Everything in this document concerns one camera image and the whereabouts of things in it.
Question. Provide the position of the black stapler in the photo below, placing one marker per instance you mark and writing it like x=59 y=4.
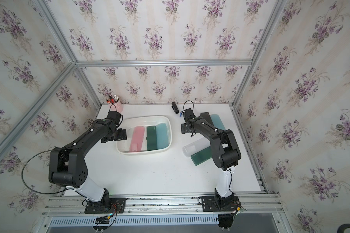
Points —
x=175 y=107

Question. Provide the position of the pink pen holder cup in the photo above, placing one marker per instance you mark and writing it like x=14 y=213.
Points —
x=117 y=106

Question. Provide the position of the dark green pencil case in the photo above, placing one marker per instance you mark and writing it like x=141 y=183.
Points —
x=151 y=137
x=202 y=156

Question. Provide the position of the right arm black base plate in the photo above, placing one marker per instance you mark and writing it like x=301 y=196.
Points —
x=229 y=204

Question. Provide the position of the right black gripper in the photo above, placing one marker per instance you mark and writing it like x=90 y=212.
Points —
x=183 y=127

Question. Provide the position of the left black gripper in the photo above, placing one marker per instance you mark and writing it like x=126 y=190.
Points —
x=121 y=135

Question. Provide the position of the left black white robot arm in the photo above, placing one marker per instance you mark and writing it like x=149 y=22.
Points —
x=67 y=164

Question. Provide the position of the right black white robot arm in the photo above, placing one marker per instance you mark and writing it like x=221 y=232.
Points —
x=224 y=149

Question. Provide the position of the dark green pencil case front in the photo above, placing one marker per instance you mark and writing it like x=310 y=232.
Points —
x=202 y=156

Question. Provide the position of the clear pencil case front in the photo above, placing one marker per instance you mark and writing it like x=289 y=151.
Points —
x=195 y=147

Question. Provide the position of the aluminium front rail frame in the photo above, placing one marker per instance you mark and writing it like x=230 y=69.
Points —
x=157 y=210

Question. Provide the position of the pink pencil case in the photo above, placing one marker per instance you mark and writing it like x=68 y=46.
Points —
x=137 y=139

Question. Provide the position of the pens in cup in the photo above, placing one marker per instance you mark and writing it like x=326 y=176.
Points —
x=112 y=99

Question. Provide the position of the white plastic storage box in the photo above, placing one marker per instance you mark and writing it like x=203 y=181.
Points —
x=130 y=123

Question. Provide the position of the black pencil case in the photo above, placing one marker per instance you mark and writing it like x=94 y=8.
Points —
x=207 y=117

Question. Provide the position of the light teal pencil case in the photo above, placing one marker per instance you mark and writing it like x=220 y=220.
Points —
x=162 y=136
x=217 y=122

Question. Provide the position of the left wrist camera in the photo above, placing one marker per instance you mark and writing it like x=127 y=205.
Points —
x=115 y=116

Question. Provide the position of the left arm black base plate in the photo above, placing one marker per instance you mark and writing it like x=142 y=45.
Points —
x=114 y=205

